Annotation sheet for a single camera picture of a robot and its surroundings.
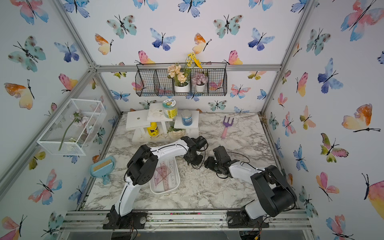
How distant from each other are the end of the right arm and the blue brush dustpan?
0.58 metres

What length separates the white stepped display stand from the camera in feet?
2.97

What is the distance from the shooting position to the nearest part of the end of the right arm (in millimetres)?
675

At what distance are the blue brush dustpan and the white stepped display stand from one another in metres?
Result: 0.19
